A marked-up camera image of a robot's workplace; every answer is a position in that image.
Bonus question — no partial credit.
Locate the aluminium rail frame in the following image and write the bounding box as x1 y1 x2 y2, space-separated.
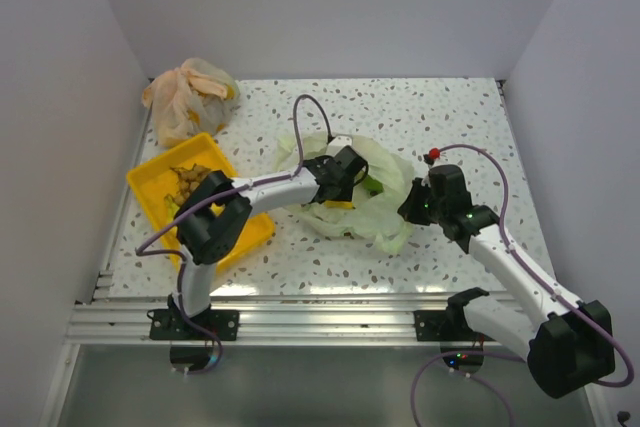
62 77 609 427

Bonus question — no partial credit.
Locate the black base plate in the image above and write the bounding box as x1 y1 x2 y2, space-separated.
147 308 239 341
413 310 483 343

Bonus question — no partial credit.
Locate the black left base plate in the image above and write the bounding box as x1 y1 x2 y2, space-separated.
147 308 239 341

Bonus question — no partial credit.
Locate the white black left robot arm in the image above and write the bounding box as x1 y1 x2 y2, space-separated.
170 146 369 340

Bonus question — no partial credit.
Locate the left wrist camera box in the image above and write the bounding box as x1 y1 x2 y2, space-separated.
327 135 353 150

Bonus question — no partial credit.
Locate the yellow plastic tray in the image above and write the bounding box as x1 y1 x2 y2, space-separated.
127 133 275 273

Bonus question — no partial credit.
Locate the green apple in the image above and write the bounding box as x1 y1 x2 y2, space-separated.
360 175 384 196

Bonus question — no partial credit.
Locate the bunch of longan fruit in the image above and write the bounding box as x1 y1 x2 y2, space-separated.
164 164 211 218

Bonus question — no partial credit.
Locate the orange plastic bag with fruit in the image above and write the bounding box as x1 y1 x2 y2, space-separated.
141 58 240 148

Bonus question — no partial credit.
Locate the green knotted plastic bag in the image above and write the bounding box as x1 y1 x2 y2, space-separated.
287 135 415 255

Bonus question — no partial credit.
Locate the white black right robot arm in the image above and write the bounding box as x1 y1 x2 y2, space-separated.
398 165 615 398

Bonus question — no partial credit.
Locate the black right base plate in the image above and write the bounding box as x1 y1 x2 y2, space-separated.
413 310 483 343

